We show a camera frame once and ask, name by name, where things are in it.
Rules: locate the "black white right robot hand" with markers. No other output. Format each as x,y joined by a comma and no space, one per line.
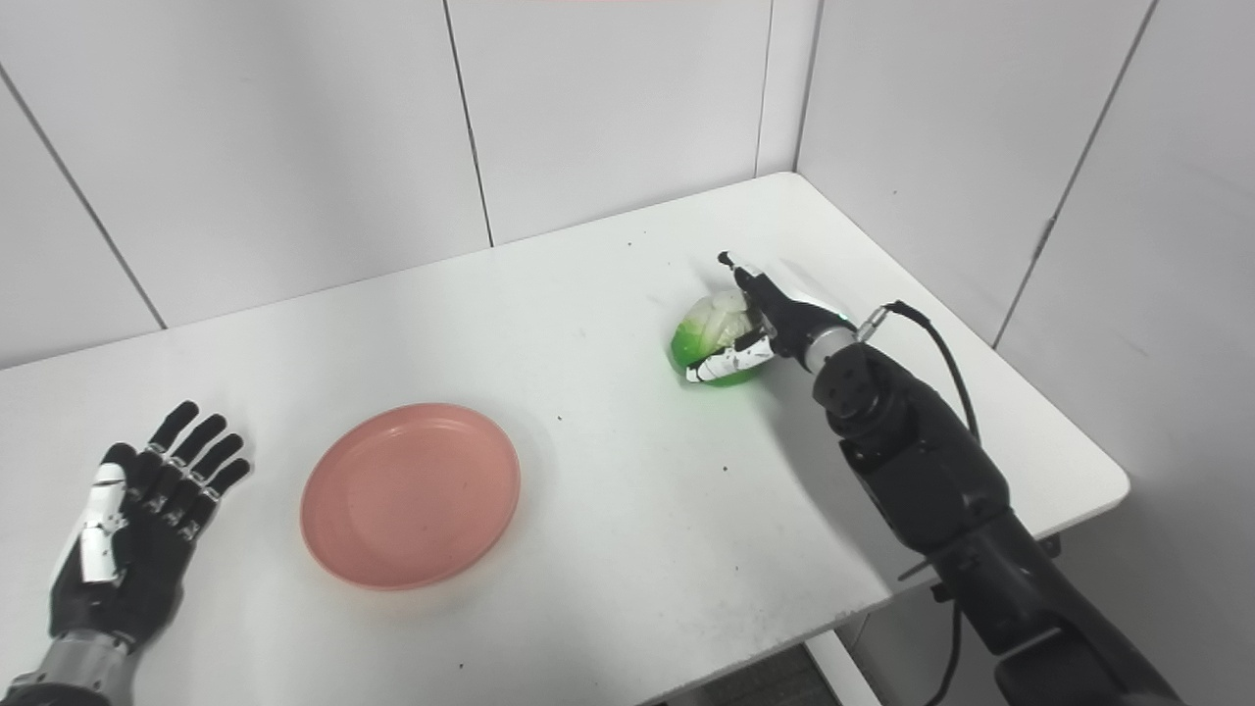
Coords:
794,319

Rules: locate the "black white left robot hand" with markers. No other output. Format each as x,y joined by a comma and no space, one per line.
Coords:
147,569

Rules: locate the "green white toy cabbage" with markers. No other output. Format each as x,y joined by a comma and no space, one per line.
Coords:
701,328

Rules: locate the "pink plate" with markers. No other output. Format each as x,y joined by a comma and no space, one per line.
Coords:
410,495

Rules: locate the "white table leg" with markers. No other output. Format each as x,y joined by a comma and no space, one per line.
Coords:
843,672

